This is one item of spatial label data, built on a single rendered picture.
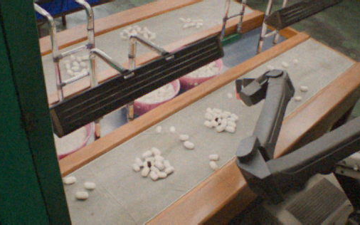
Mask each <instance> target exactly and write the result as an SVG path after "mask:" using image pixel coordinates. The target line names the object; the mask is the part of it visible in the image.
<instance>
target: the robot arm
mask: <svg viewBox="0 0 360 225"><path fill-rule="evenodd" d="M242 85H243V89H242ZM294 94H295V87H294V85H293V84H292V81H291V79H290V77H289V74H288V72H287V70H280V69H272V70H271V71H267V72H264V73H263V74H262V75H260V77H258V78H243V79H242V80H235V97H236V100H242V101H243V103H244V104H245V105H247V106H248V107H251V106H252V105H256V104H258V103H259V102H260V101H262V100H263V99H265V102H264V104H263V107H262V110H261V111H260V115H259V117H258V119H257V122H256V124H255V127H254V129H253V134H252V136H250V137H245V138H243V139H241V141H240V143H239V146H238V149H237V150H236V152H235V155H236V159H235V163H236V165H237V166H238V168H239V170H240V172H241V174H242V175H243V177H244V179H245V182H246V184H247V185H248V186H249V188H250V189H252V191H253V192H255V193H256V194H257V195H258V196H260V197H262V198H264V199H267V200H268V201H269V202H270V203H272V204H274V205H278V204H279V203H281V202H283V201H284V198H283V197H282V196H283V195H284V194H286V193H288V192H290V190H291V189H293V188H294V187H295V186H297V185H298V184H299V183H301V182H303V181H304V180H306V179H307V178H310V177H312V176H314V175H316V174H318V173H320V172H322V171H324V170H326V169H327V168H329V167H331V166H333V165H334V164H336V163H338V162H340V161H342V160H343V159H345V158H347V157H349V156H351V155H352V154H354V153H356V152H358V151H360V117H357V118H355V119H353V120H352V121H350V122H348V123H347V124H345V125H342V126H341V127H338V128H336V129H335V130H332V131H331V132H329V133H327V134H325V135H324V136H322V137H320V138H319V139H317V140H315V141H314V142H311V143H309V144H308V145H305V146H303V147H301V148H299V149H298V150H295V151H294V152H292V153H289V154H288V155H285V156H282V157H279V158H277V159H274V152H275V146H276V144H277V139H278V137H279V134H280V130H281V127H282V121H283V118H284V115H285V111H286V108H287V104H288V103H289V102H290V100H291V98H293V97H294Z"/></svg>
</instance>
